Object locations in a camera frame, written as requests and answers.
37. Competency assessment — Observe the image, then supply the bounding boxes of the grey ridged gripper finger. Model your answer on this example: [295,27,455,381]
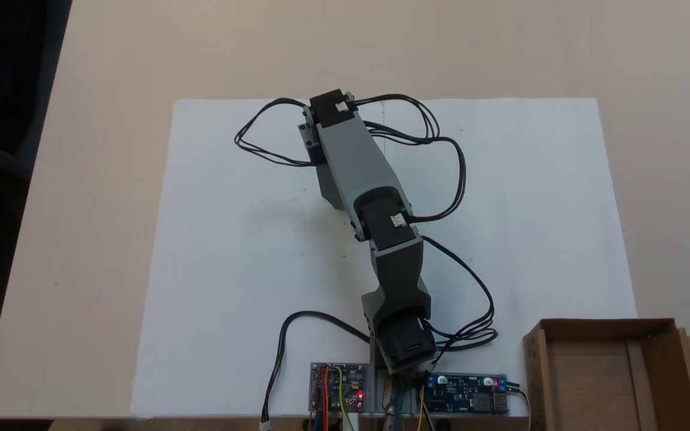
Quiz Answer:
[316,163,347,211]

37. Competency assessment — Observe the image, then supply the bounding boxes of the white paper sheet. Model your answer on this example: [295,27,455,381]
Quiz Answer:
[131,99,385,420]
[362,98,638,417]

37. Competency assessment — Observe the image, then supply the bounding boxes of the small multicoloured circuit board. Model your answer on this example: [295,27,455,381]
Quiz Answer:
[310,362,369,414]

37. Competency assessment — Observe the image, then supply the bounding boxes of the blue circuit board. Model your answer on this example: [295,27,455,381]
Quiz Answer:
[425,374,509,415]

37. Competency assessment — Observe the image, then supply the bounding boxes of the brown cardboard box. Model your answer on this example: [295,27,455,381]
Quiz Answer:
[522,318,690,431]

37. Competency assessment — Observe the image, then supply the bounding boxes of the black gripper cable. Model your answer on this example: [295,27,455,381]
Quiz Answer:
[234,98,319,168]

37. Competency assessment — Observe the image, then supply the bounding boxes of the black elbow cable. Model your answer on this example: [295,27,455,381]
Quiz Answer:
[348,93,467,224]

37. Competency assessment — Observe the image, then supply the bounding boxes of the black cable with white plug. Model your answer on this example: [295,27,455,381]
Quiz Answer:
[260,311,373,431]

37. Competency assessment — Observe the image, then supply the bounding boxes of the black shoulder cable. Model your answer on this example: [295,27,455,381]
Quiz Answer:
[420,235,499,360]

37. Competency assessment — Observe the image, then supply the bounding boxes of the yellow wire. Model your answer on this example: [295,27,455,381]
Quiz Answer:
[334,366,356,431]

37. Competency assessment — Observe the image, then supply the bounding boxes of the red wire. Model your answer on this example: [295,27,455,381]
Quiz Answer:
[319,366,330,431]

